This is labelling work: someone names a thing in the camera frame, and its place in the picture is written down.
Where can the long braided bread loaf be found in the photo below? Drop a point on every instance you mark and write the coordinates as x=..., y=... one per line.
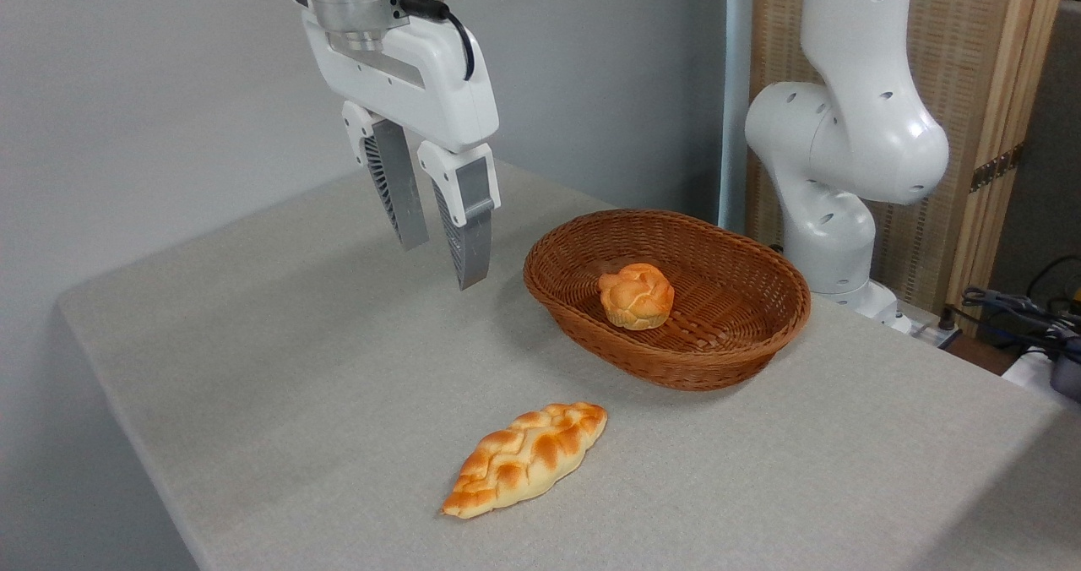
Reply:
x=524, y=461

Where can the brown wicker basket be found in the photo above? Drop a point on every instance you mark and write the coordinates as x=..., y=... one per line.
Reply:
x=726, y=334

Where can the round knotted bread roll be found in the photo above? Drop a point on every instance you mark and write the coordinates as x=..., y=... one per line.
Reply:
x=637, y=296

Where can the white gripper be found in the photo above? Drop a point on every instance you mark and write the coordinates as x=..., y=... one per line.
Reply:
x=422, y=89

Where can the metal screen hinge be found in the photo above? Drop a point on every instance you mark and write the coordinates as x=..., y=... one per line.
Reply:
x=996, y=168

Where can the white power strip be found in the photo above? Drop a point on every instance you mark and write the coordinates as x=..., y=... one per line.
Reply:
x=933, y=333

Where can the wooden folding screen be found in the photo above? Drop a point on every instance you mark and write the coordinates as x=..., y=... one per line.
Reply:
x=971, y=64

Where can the white vertical pole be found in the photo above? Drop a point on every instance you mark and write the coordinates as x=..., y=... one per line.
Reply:
x=736, y=89

